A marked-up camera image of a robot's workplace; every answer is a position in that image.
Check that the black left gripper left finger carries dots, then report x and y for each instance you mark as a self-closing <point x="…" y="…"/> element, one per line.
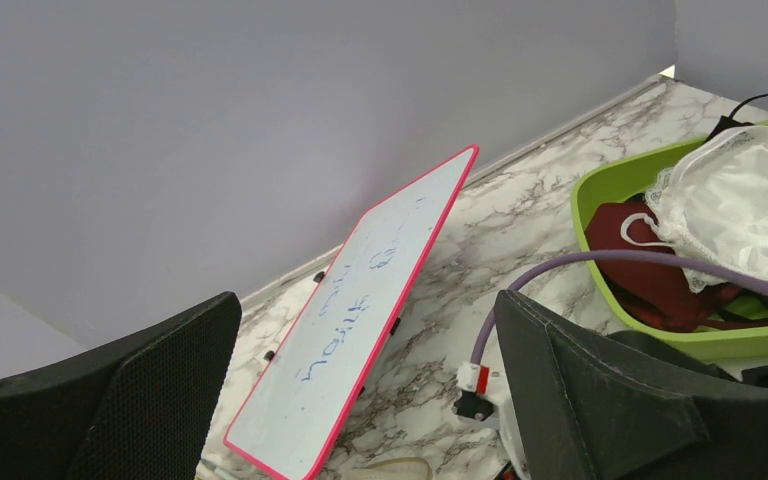
<point x="139" y="407"/>

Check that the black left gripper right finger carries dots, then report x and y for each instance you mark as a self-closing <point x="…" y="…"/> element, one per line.
<point x="590" y="406"/>

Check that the dark red bra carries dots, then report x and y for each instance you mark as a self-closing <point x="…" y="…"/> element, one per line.
<point x="659" y="295"/>

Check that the cream mesh laundry bag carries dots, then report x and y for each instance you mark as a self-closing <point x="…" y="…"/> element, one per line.
<point x="409" y="468"/>

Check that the red framed whiteboard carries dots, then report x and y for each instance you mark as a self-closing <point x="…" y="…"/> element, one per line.
<point x="290" y="420"/>

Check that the green plastic basin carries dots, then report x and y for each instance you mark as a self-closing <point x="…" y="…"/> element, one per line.
<point x="627" y="181"/>

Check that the white cloth garment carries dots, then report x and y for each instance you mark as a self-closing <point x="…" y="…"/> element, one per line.
<point x="712" y="205"/>

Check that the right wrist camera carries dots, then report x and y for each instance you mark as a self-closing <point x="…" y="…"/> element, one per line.
<point x="485" y="401"/>

